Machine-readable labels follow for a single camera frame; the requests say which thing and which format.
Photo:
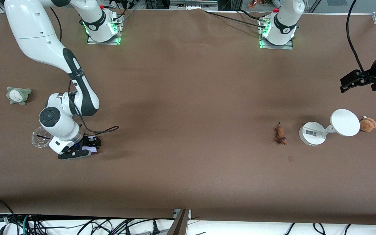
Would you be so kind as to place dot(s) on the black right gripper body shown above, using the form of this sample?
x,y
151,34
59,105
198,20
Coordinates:
x,y
87,141

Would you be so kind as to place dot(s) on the small lavender card box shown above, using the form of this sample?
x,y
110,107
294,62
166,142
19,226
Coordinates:
x,y
92,148

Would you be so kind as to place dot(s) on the brown lion statue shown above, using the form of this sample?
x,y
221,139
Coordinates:
x,y
280,134

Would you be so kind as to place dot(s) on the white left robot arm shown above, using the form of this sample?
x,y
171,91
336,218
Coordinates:
x,y
286,19

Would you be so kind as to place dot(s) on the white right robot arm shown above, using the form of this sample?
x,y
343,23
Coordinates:
x,y
34,32

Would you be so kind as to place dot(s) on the white disc stand with base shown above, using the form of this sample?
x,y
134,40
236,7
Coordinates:
x,y
344,122

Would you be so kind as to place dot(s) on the brown plush toy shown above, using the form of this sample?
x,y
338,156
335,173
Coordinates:
x,y
367,124

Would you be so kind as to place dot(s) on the clear plastic cup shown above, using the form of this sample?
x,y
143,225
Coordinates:
x,y
38,137

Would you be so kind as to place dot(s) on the grey totoro plush toy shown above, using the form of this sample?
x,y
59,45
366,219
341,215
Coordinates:
x,y
18,95

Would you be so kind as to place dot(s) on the brown table cover sheet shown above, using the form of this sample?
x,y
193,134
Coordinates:
x,y
188,81

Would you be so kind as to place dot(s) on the small orange toy figure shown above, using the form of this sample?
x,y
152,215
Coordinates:
x,y
252,4

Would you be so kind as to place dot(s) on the grey metal box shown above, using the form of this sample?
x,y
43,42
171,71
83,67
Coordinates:
x,y
193,4

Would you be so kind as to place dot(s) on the metal frame post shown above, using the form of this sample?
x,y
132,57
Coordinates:
x,y
179,225

